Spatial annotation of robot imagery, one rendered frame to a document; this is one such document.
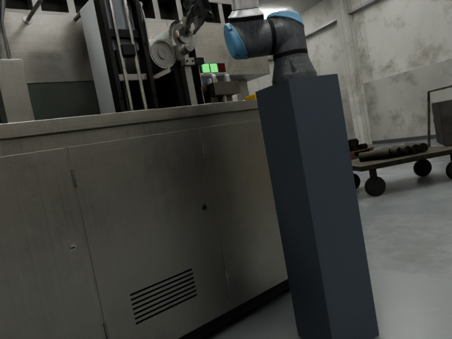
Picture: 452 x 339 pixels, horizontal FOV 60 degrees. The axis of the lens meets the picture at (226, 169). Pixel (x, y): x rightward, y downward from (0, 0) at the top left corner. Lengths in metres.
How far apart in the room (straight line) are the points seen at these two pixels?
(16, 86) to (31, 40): 0.40
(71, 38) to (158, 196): 0.94
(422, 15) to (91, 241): 9.29
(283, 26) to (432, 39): 8.56
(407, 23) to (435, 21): 0.67
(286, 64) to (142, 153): 0.56
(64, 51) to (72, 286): 1.10
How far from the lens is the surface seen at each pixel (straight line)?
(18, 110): 1.58
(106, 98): 1.78
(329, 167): 1.30
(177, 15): 2.35
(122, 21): 1.63
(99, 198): 1.28
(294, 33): 1.35
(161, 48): 1.80
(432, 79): 9.80
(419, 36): 10.01
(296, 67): 1.31
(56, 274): 1.26
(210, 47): 2.40
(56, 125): 1.23
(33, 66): 1.92
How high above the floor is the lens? 0.74
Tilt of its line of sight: 4 degrees down
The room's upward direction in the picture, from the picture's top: 10 degrees counter-clockwise
